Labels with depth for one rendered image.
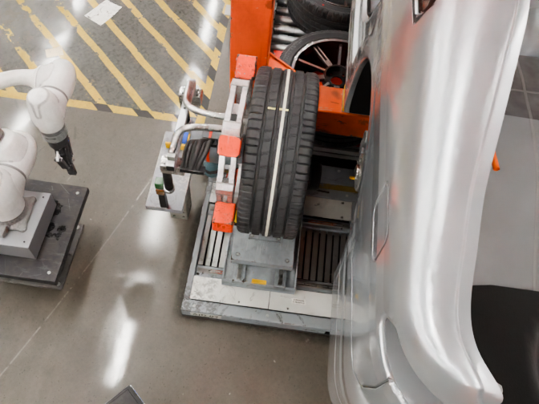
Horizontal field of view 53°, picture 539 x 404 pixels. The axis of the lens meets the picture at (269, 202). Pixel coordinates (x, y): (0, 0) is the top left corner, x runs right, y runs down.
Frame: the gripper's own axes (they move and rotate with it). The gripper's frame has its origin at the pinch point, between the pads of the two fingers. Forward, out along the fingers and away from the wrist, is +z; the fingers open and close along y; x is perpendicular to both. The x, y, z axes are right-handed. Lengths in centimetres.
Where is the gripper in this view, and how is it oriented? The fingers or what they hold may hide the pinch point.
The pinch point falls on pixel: (70, 168)
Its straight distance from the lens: 229.5
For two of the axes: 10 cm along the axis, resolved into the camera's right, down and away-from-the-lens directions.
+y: -0.4, 8.3, -5.5
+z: -0.4, 5.5, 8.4
